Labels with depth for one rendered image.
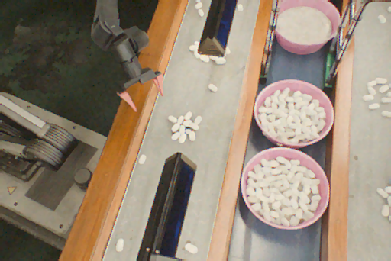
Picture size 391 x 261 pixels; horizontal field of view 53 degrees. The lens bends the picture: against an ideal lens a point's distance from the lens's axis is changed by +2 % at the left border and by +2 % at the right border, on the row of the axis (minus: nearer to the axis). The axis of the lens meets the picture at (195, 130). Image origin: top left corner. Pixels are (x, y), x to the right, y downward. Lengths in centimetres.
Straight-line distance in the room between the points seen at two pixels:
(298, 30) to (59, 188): 115
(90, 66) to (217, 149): 146
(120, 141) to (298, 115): 63
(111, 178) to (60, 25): 178
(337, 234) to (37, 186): 113
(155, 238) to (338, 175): 68
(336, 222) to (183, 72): 75
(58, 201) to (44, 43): 144
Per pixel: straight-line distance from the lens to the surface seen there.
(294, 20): 168
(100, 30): 115
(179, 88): 143
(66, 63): 264
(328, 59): 160
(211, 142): 131
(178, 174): 86
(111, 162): 129
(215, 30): 110
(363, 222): 128
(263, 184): 125
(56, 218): 160
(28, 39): 288
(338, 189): 127
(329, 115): 140
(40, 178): 169
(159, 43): 155
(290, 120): 137
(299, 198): 127
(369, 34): 169
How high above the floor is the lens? 190
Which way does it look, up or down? 60 degrees down
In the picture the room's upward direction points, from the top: 5 degrees counter-clockwise
